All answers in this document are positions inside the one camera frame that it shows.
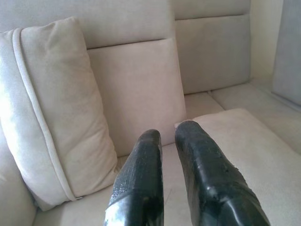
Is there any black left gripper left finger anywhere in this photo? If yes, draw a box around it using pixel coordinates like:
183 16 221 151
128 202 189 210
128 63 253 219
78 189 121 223
103 129 165 226

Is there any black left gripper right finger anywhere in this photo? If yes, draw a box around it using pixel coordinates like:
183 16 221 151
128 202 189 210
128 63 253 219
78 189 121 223
174 120 271 226

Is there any beige fabric sofa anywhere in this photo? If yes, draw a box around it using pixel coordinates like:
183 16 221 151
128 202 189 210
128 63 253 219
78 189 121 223
0 0 301 226

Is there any plain beige pillow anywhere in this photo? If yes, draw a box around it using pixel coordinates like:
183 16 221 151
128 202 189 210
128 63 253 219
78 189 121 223
191 108 301 226

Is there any beige sofa backrest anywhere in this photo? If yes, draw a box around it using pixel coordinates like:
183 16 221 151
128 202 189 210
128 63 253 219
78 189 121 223
70 0 186 145
272 0 301 106
173 0 256 96

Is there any beige pillow with piping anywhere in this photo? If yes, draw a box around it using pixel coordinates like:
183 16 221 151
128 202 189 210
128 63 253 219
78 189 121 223
0 16 118 211

